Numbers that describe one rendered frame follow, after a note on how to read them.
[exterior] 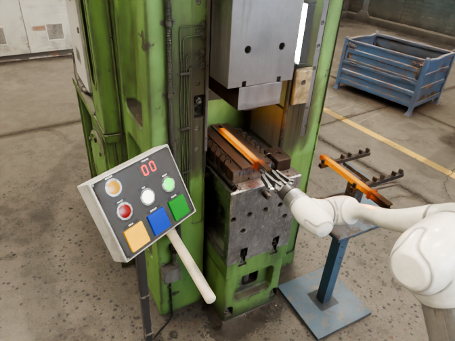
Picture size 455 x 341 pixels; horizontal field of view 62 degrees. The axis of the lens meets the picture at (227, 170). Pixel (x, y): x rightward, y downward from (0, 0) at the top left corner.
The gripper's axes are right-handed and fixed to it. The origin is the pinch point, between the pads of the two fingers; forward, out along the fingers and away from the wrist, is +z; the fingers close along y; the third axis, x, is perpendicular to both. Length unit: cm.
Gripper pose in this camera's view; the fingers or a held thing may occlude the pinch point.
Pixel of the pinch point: (263, 168)
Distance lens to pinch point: 164.9
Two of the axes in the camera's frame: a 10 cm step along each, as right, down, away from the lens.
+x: 0.7, -8.2, -5.7
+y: 8.8, -2.2, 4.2
